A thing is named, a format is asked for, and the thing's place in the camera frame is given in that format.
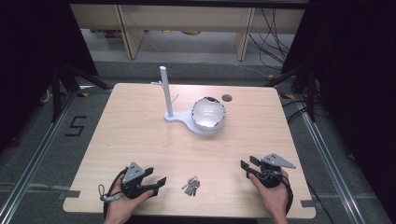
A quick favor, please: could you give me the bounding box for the bundle of black cables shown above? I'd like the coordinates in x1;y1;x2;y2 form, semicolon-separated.
247;7;297;72

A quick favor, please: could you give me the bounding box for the beige wooden desk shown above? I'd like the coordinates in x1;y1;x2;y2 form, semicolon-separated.
69;4;306;63

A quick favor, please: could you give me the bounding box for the black curtain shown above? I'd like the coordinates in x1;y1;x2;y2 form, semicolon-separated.
280;0;396;216
0;0;99;153

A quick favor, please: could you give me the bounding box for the grey tape strip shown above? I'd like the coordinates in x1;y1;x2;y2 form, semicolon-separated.
58;189;81;201
300;199;318;209

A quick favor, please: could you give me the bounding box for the black metal stand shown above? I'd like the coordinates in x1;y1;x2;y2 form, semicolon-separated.
263;64;318;123
50;61;110;123

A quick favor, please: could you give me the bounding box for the white stand with post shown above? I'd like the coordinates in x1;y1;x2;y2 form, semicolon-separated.
150;65;227;137

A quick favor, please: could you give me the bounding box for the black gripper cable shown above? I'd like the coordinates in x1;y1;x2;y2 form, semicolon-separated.
280;175;294;217
102;167;129;220

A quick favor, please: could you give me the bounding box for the person's left hand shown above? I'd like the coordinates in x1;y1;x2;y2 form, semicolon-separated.
104;176;155;224

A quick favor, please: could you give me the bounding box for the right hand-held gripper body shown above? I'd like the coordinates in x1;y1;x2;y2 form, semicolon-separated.
256;152;297;189

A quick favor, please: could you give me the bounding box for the grey wrist strap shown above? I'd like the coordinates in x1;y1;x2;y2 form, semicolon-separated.
98;183;123;203

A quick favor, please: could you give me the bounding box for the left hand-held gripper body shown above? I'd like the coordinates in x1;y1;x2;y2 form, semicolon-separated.
120;161;149;200

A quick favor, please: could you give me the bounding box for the aluminium floor rail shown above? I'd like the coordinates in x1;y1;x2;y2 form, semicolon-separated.
0;89;79;224
298;92;366;224

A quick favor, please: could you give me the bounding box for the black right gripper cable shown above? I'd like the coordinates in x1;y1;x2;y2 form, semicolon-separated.
280;175;294;217

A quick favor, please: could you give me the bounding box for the bunch of silver keys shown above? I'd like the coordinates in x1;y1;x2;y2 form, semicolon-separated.
181;175;201;197

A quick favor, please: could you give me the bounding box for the person's right hand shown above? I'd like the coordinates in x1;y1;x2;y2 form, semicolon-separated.
248;169;291;224

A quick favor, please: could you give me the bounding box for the shiny silver bowl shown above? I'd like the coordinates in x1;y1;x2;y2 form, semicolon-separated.
191;96;227;132

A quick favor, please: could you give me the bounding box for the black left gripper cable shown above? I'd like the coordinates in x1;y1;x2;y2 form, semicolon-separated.
102;167;129;220

